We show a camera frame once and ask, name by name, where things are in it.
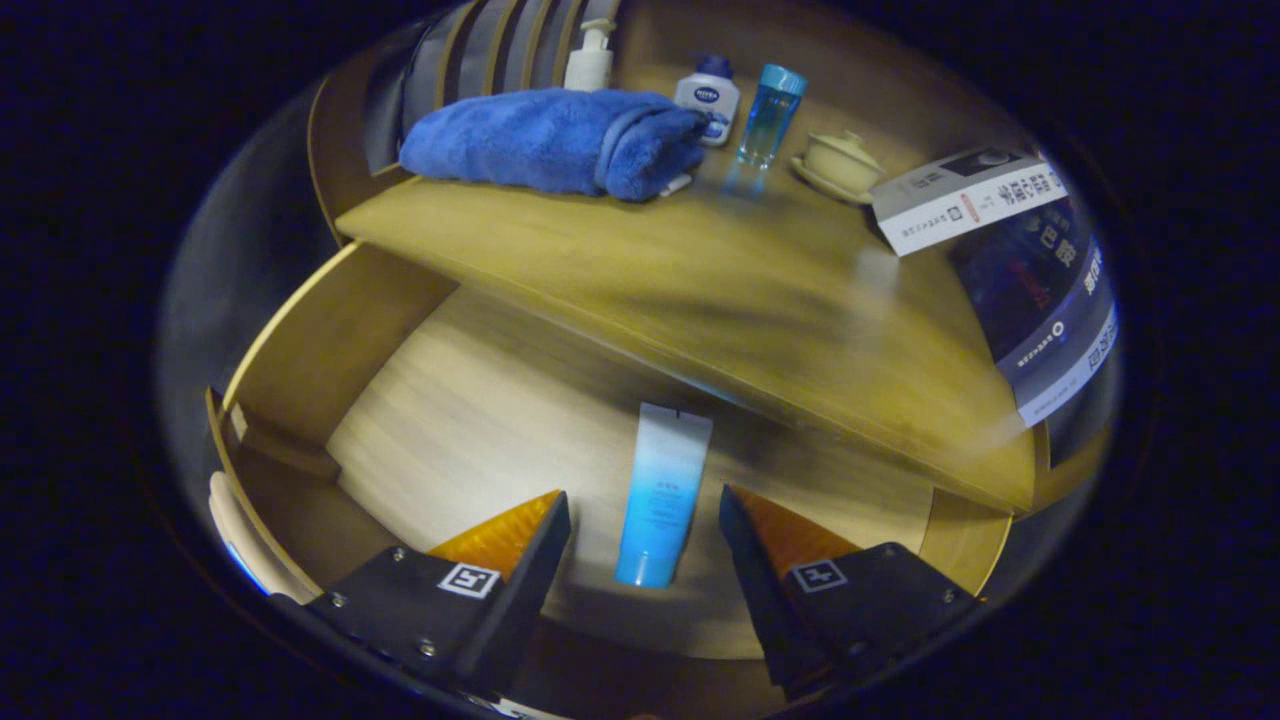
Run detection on white book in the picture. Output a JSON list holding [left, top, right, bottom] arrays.
[[868, 145, 1069, 258]]

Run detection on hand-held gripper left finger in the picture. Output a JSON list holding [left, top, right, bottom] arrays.
[[305, 490, 572, 701]]

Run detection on blue rolled towel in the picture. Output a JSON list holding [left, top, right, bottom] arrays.
[[400, 87, 709, 203]]

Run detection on wooden countertop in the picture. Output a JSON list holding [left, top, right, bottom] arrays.
[[335, 60, 1046, 516]]

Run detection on wooden cabinet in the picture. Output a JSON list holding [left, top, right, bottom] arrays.
[[305, 0, 1121, 516]]

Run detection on beige lidded teacup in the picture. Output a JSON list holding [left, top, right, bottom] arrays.
[[790, 130, 886, 206]]

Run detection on wooden drawer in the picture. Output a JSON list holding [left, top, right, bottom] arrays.
[[205, 240, 1016, 716]]

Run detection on white bottle with blue cap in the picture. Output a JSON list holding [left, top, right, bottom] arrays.
[[673, 55, 742, 148]]

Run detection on clear blue bottle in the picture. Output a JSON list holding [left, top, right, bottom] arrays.
[[737, 64, 809, 171]]

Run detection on white pump bottle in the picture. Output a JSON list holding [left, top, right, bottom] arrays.
[[564, 18, 619, 93]]

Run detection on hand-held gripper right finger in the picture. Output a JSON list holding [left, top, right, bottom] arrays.
[[718, 485, 986, 701]]

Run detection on dark blue book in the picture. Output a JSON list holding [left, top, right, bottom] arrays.
[[948, 195, 1111, 386]]

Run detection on blue squeeze tube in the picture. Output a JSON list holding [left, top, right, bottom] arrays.
[[613, 402, 715, 589]]

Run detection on light purple book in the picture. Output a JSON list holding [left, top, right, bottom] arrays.
[[1015, 300, 1121, 429]]

